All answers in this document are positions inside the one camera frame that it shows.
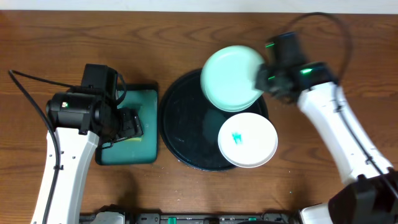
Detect green yellow sponge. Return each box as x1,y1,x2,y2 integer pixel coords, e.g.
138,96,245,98
125,136,142,142

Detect mint plate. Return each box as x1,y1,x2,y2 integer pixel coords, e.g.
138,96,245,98
213,94,262,112
200,45,264,104

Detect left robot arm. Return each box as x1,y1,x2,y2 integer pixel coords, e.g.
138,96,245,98
32,64,143,223

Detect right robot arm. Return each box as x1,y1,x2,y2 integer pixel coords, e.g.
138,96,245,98
256,32,397,224

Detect rectangular black water tray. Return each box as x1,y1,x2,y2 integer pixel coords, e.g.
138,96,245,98
95,83,158,166

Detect round black tray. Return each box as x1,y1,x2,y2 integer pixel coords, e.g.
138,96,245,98
157,68,270,172

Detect white plate with stain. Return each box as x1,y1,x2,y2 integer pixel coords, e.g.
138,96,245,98
218,113,279,168

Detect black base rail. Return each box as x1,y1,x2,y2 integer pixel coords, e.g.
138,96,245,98
79,212,299,224

